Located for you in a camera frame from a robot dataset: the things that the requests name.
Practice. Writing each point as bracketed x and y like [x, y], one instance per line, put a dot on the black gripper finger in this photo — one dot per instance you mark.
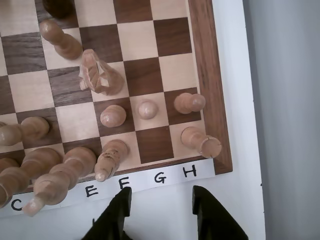
[112, 220]
[215, 220]

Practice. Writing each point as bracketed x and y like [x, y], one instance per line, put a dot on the light wooden bishop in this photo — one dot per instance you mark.
[7, 163]
[110, 157]

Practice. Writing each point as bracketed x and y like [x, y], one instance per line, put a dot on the white paper letter strip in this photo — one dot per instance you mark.
[175, 173]

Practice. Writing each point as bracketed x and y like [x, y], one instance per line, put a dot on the light wooden king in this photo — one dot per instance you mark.
[62, 172]

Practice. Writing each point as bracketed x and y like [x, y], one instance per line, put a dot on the light wooden rook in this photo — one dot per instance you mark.
[197, 141]

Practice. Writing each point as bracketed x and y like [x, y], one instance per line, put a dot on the light wooden queen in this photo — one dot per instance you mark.
[37, 160]

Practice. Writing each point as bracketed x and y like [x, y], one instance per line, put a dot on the light wooden pawn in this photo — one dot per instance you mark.
[35, 128]
[112, 116]
[147, 109]
[65, 45]
[187, 103]

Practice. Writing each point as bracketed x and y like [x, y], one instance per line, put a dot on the light wooden knight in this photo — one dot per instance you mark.
[110, 77]

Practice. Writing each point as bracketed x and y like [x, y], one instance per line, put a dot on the wooden chessboard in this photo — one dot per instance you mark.
[140, 37]

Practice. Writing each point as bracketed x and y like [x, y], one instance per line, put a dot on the dark wooden pawn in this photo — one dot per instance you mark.
[60, 8]

